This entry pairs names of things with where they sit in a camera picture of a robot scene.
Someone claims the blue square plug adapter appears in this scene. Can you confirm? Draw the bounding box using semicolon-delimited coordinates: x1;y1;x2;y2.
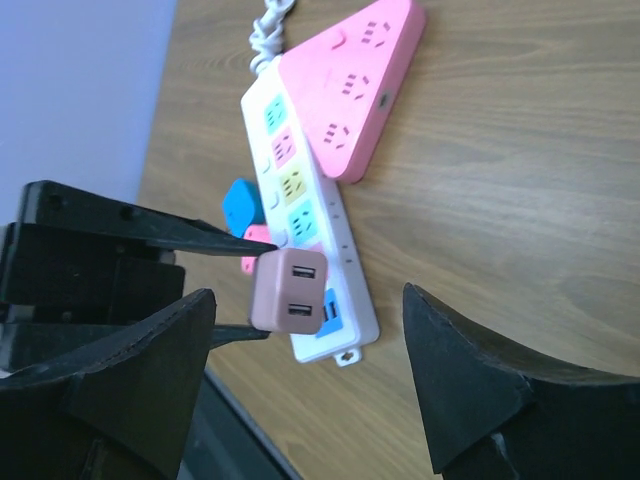
222;178;266;237

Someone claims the white power strip cord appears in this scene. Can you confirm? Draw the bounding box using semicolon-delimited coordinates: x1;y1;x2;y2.
248;0;297;76

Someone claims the dusty pink USB charger cube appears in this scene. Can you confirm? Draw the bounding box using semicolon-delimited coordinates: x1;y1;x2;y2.
249;248;328;335

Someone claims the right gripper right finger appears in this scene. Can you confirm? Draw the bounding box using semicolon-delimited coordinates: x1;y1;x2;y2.
403;283;639;479

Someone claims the pink square plug adapter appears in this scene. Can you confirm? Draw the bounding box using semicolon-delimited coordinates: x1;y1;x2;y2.
240;223;274;276

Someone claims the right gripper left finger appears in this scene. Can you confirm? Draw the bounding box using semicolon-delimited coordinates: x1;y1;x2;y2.
1;289;216;479

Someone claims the white multicolour power strip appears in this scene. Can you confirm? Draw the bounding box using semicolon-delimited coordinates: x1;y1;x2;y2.
241;58;380;367

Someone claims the pink triangular power strip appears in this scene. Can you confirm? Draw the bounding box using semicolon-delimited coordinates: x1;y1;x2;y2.
278;0;427;184

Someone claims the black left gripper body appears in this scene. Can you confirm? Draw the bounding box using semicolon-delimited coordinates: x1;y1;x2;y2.
1;181;196;370

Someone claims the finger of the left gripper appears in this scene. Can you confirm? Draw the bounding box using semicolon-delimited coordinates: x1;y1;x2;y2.
144;212;278;257
210;325;270;348

